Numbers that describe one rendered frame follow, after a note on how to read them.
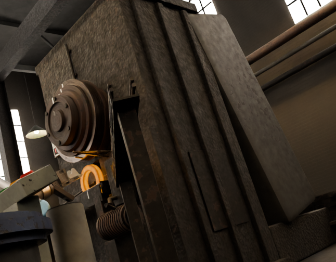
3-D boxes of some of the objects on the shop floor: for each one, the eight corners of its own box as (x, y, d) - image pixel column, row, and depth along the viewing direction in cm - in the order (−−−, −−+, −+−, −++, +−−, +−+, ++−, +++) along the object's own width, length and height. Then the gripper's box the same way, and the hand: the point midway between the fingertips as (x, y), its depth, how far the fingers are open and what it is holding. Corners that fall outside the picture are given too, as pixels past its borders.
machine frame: (167, 293, 291) (107, 78, 338) (296, 267, 221) (198, 0, 268) (81, 330, 239) (25, 69, 286) (214, 311, 169) (111, -30, 216)
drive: (248, 260, 351) (188, 79, 399) (352, 236, 290) (266, 26, 337) (164, 297, 277) (101, 69, 324) (279, 274, 215) (181, -2, 263)
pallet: (243, 263, 339) (225, 212, 351) (292, 243, 395) (276, 199, 407) (384, 232, 258) (356, 167, 270) (421, 211, 315) (397, 158, 326)
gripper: (46, 175, 183) (80, 159, 199) (37, 182, 189) (71, 166, 205) (54, 192, 183) (89, 174, 199) (46, 198, 189) (79, 180, 205)
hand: (80, 176), depth 201 cm, fingers closed
